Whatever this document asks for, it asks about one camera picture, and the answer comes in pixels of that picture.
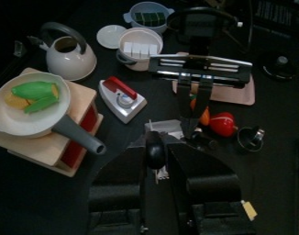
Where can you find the pink cutting board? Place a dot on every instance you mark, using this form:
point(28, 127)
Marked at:
point(234, 96)

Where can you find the toy corn green husk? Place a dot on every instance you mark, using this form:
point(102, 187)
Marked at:
point(34, 90)

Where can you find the orange toy fruit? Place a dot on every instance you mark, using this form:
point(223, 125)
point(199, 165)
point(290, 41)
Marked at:
point(205, 117)

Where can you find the yellow tape tag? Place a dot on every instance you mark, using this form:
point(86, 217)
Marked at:
point(249, 210)

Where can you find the pink toy pot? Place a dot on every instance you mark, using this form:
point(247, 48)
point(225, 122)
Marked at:
point(134, 64)

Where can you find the red toy tomato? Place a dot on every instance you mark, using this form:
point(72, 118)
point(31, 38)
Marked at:
point(222, 124)

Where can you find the dark green toy block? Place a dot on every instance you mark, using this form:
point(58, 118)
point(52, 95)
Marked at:
point(139, 17)

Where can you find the black background equipment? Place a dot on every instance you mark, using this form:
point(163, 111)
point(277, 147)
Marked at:
point(278, 13)

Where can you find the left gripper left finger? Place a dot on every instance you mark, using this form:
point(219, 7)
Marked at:
point(115, 195)

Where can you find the white red toy iron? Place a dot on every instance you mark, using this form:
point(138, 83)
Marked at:
point(130, 111)

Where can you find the white toy slice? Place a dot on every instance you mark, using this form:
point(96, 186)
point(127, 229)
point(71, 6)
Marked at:
point(154, 50)
point(127, 49)
point(144, 50)
point(136, 50)

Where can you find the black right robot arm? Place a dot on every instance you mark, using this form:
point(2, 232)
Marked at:
point(199, 27)

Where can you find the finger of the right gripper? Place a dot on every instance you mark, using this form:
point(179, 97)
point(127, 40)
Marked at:
point(203, 98)
point(183, 101)

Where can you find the black round lid with knob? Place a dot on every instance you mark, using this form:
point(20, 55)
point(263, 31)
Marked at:
point(278, 67)

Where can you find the wooden toy stove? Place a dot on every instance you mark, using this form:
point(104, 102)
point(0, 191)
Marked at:
point(42, 147)

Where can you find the white round lid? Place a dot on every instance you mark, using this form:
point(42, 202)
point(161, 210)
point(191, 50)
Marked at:
point(108, 36)

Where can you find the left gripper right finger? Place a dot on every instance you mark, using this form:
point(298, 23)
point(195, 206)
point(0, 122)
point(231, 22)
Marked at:
point(209, 189)

